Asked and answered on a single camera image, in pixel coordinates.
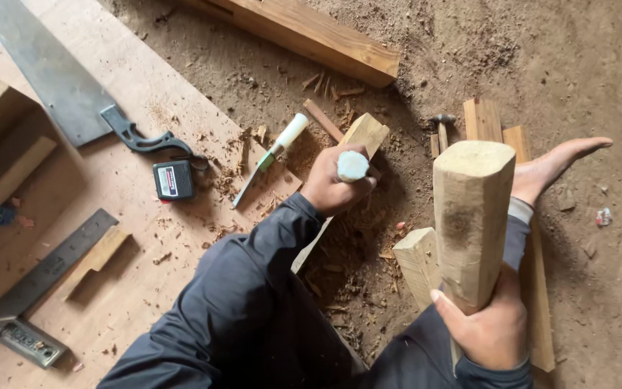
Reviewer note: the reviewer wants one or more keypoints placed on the person's right hand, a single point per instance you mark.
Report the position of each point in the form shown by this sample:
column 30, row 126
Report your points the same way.
column 492, row 337

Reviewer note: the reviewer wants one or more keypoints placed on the plywood sheet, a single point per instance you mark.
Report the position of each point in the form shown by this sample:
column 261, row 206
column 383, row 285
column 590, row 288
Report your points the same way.
column 143, row 97

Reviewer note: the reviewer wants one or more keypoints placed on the pale wooden block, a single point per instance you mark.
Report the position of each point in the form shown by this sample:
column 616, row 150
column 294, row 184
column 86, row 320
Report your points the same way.
column 416, row 264

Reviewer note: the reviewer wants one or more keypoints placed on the person's left hand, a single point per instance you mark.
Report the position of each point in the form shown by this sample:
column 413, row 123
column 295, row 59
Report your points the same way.
column 324, row 181

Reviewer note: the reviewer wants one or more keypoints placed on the thick wooden beam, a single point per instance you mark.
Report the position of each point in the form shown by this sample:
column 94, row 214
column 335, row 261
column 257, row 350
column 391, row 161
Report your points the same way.
column 311, row 32

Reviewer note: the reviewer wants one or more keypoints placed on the notched wooden piece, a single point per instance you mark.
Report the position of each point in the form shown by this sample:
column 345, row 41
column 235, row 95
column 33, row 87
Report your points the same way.
column 98, row 258

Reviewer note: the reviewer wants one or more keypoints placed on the long wooden plank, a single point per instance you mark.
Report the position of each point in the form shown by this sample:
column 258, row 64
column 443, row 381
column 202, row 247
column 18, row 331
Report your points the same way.
column 538, row 302

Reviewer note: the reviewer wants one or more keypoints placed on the large wooden mallet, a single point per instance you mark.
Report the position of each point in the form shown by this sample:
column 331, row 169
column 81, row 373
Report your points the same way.
column 473, row 216

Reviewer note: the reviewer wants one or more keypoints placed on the black tape measure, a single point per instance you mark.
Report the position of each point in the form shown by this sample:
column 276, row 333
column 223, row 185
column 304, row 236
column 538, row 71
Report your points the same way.
column 173, row 181

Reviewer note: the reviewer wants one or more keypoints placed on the small wooden bar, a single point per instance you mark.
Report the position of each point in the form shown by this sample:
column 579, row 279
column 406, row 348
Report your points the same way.
column 19, row 170

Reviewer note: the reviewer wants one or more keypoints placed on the thin reddish wood strip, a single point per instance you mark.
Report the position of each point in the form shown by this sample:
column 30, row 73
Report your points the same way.
column 322, row 120

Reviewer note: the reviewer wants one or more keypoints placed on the person's right foot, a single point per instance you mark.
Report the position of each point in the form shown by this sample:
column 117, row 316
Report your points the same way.
column 551, row 165

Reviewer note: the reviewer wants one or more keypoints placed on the short wooden plank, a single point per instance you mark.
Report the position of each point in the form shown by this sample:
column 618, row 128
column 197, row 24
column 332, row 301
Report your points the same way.
column 482, row 120

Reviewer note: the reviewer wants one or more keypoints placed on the crumpled wrapper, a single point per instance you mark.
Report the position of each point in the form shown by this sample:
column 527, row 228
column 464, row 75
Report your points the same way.
column 603, row 216

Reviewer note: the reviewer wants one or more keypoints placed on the metal try square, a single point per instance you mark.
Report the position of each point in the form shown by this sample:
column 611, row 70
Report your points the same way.
column 46, row 275

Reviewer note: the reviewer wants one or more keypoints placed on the person's left fingers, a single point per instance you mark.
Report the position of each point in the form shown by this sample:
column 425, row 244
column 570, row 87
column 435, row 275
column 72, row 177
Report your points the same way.
column 362, row 189

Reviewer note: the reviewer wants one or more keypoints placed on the small blue object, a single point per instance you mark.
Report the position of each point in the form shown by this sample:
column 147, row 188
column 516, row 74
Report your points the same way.
column 4, row 215

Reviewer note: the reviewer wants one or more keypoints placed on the pale wooden workpiece plank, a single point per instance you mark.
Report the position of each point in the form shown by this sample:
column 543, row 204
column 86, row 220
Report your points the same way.
column 367, row 132

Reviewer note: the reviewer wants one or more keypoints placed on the open wooden box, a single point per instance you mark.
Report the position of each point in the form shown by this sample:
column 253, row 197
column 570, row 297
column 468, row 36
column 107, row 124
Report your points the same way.
column 3, row 124

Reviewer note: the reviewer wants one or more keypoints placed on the small hammer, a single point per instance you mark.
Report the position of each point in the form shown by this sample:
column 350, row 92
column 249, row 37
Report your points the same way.
column 443, row 127

